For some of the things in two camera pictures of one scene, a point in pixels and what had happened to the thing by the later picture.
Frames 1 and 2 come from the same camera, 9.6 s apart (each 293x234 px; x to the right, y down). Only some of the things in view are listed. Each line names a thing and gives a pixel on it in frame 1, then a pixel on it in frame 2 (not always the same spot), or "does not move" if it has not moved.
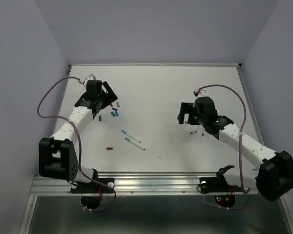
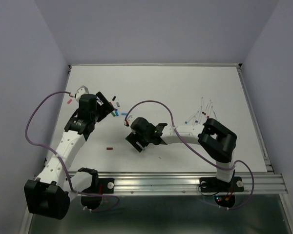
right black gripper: x=188 y=107 -> x=133 y=138
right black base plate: x=224 y=195 does not move
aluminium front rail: x=161 y=184 does not move
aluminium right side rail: x=250 y=103 does not move
